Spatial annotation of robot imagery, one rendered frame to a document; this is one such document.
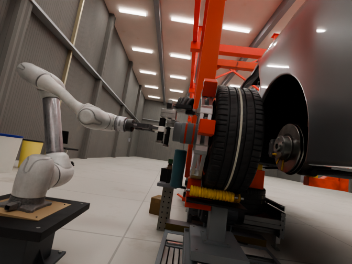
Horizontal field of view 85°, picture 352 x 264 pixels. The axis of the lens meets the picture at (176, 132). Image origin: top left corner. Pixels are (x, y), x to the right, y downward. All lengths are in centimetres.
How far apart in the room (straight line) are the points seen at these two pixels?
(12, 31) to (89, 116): 467
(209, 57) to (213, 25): 33
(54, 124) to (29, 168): 36
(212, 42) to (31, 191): 181
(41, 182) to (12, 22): 469
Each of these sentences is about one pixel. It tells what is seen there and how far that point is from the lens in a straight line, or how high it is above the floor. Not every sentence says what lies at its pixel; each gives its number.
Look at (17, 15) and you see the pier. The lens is 570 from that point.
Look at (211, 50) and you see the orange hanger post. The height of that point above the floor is 173.
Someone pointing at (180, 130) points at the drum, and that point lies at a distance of 121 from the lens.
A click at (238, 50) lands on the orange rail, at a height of 331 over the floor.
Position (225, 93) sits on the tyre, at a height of 106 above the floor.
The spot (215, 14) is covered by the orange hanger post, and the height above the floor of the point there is 210.
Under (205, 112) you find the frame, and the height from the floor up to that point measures 94.
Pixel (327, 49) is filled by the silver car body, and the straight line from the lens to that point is 109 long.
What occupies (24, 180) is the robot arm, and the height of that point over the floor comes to 46.
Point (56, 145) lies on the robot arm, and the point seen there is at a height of 65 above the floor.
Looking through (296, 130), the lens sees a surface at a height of 95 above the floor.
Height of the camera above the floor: 69
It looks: 7 degrees up
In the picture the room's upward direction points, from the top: 9 degrees clockwise
